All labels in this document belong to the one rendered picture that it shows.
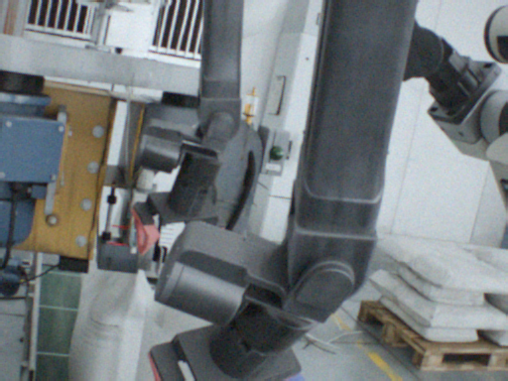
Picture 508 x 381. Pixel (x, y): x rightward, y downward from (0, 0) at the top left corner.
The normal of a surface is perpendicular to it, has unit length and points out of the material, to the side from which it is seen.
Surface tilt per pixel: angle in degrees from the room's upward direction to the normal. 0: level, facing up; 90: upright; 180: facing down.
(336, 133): 110
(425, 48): 100
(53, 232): 90
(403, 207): 90
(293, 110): 90
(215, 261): 114
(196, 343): 39
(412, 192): 90
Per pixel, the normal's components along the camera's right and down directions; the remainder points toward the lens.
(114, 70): 0.81, 0.26
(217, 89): 0.10, 0.36
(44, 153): 0.66, 0.26
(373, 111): 0.02, 0.55
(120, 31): 0.28, 0.22
